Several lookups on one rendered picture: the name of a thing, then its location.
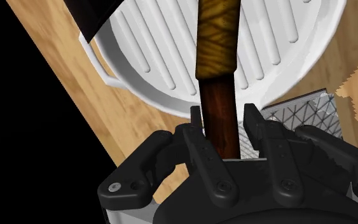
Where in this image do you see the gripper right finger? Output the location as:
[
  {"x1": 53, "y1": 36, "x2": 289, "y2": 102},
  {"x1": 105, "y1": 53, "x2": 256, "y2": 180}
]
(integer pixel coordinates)
[{"x1": 243, "y1": 103, "x2": 358, "y2": 207}]

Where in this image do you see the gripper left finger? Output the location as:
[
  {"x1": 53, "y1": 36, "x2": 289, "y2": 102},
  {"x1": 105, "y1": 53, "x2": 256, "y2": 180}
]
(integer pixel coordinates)
[{"x1": 97, "y1": 105, "x2": 240, "y2": 211}]

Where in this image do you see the brown and yellow wooden stick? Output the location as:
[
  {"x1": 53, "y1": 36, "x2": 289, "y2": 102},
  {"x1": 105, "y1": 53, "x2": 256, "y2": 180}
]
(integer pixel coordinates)
[{"x1": 195, "y1": 0, "x2": 242, "y2": 160}]

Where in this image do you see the grey box with triangle pattern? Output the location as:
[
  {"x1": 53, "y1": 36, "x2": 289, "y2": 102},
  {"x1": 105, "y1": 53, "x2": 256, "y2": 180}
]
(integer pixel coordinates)
[{"x1": 237, "y1": 88, "x2": 344, "y2": 160}]

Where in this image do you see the white ribbed grill pan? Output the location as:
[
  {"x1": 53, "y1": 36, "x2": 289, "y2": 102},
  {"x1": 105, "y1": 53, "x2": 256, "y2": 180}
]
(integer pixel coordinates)
[{"x1": 78, "y1": 0, "x2": 348, "y2": 120}]

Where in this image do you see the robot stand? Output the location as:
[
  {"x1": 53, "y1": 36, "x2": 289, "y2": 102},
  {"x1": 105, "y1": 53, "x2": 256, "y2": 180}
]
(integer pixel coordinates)
[{"x1": 63, "y1": 0, "x2": 125, "y2": 44}]

